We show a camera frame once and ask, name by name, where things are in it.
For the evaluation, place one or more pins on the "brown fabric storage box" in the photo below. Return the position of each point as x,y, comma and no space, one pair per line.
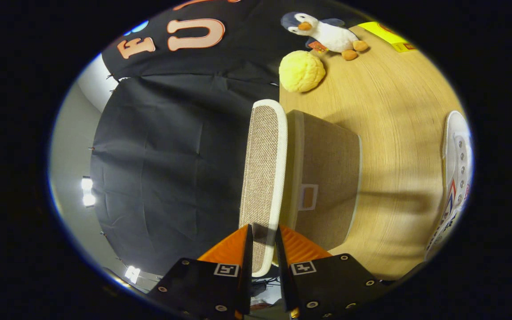
331,160

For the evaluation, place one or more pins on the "woven beige box lid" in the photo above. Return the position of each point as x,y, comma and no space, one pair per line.
262,169

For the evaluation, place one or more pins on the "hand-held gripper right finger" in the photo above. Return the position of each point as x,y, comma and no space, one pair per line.
281,275

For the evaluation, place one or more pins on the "penguin plush toy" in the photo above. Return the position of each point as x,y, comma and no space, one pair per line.
334,35

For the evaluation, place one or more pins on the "yellow book red circle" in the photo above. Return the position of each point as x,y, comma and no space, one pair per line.
387,35

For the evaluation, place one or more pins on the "white canvas shoe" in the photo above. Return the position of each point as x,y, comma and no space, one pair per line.
456,169

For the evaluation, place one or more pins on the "ceiling light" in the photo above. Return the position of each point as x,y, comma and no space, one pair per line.
87,191

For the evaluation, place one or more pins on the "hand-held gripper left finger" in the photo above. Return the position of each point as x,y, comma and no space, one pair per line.
248,275

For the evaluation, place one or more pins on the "yellow fuzzy plush ball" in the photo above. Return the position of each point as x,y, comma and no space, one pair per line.
302,71

